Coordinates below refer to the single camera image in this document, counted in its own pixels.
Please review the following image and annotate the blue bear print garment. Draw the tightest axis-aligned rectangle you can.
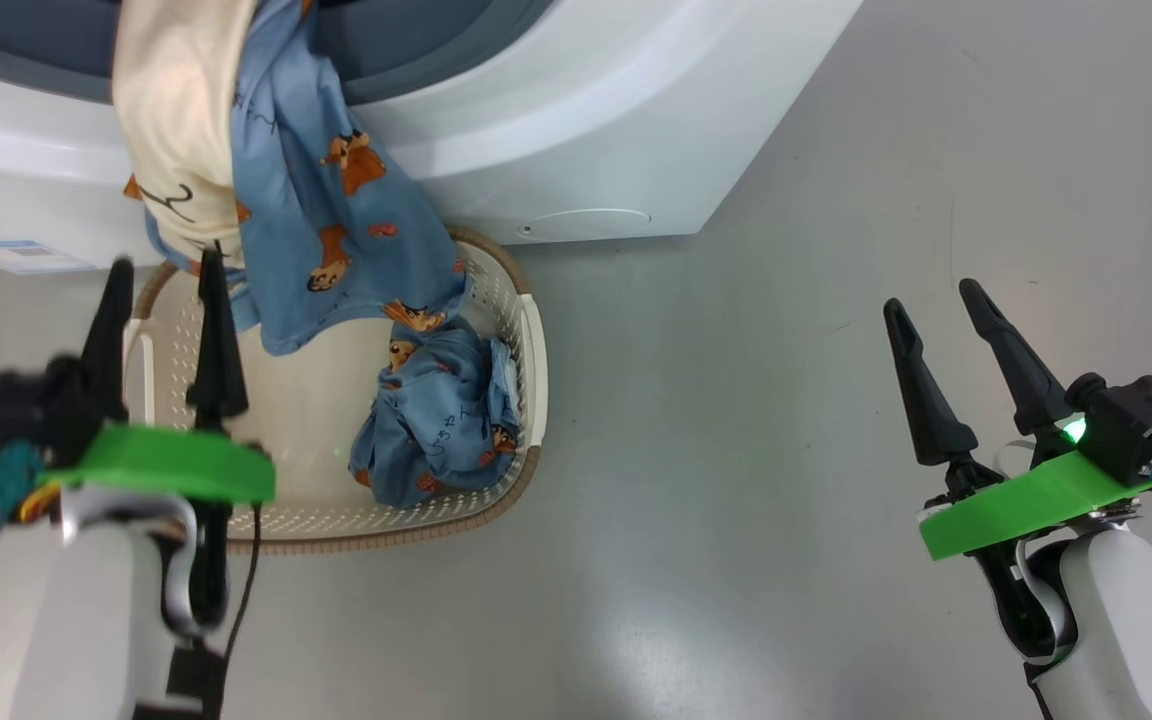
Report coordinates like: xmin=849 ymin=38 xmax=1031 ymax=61
xmin=126 ymin=0 xmax=472 ymax=357
xmin=349 ymin=318 xmax=523 ymax=508

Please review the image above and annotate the blue energy label sticker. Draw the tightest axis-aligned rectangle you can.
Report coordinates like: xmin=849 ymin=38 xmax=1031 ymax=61
xmin=0 ymin=240 xmax=97 ymax=276

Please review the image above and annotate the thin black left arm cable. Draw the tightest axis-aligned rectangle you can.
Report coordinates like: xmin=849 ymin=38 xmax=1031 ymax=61
xmin=219 ymin=503 xmax=263 ymax=720

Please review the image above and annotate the cream garment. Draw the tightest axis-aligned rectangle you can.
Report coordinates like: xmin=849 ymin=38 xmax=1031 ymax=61
xmin=113 ymin=0 xmax=259 ymax=271

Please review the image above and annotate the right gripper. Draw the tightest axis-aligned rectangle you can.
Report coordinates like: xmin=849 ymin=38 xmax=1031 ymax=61
xmin=883 ymin=278 xmax=1077 ymax=513

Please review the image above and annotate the white front-load washing machine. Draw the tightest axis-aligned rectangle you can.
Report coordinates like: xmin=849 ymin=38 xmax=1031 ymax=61
xmin=0 ymin=0 xmax=864 ymax=273

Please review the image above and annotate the cream perforated laundry basket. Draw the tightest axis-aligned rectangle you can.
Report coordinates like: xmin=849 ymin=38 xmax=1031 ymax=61
xmin=123 ymin=227 xmax=549 ymax=554

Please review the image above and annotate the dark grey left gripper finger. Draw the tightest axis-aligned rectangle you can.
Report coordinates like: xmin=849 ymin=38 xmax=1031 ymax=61
xmin=186 ymin=250 xmax=250 ymax=431
xmin=79 ymin=257 xmax=135 ymax=426

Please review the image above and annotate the teal left camera connector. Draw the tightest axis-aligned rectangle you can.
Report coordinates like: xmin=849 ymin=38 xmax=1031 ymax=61
xmin=0 ymin=440 xmax=47 ymax=541

